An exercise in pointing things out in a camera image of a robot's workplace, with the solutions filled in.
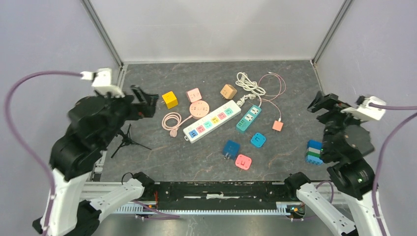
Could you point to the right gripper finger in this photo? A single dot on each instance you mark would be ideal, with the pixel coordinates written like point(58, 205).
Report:
point(333, 114)
point(329, 102)

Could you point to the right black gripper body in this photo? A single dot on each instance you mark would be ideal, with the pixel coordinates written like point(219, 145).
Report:
point(331, 127)

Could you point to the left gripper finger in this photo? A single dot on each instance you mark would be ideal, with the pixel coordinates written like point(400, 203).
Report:
point(144, 109)
point(149, 99)

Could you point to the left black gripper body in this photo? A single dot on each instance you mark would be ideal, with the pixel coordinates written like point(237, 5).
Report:
point(122, 109)

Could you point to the yellow cube adapter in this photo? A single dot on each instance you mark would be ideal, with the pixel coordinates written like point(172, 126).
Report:
point(170, 99)

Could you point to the pink cube adapter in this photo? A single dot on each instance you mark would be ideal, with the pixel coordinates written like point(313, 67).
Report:
point(193, 95)

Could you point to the salmon pink charger plug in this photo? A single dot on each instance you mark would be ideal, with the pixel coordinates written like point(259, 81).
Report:
point(277, 125)

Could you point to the light blue plug adapter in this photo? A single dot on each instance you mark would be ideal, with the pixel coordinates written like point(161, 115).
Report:
point(258, 140)

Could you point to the beige cube adapter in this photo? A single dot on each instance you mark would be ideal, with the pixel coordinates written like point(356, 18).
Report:
point(228, 91)

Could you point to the dark blue cube adapter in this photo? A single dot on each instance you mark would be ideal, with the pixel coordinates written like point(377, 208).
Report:
point(231, 150)

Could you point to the red-pink cube adapter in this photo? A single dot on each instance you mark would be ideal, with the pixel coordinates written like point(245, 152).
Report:
point(243, 162)

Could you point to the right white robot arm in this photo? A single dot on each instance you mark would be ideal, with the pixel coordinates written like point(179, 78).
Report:
point(357, 183)

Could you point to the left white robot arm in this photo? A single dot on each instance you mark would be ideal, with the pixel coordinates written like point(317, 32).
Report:
point(71, 163)

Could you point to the pink round socket base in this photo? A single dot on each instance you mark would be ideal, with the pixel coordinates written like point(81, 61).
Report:
point(199, 109)

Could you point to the blue green block stack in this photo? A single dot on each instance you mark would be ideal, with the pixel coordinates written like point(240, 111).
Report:
point(313, 153)

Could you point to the white multicolour power strip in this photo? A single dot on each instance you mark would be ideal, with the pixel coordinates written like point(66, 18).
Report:
point(211, 121)

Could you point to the teal power strip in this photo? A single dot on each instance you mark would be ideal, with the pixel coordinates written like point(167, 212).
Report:
point(248, 119)

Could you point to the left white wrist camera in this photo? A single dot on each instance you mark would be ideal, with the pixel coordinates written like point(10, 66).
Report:
point(101, 81)

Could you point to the light blue cable duct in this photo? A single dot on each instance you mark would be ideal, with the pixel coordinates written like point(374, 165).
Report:
point(137, 209)

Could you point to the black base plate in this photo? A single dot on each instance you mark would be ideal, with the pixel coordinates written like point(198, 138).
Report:
point(219, 195)

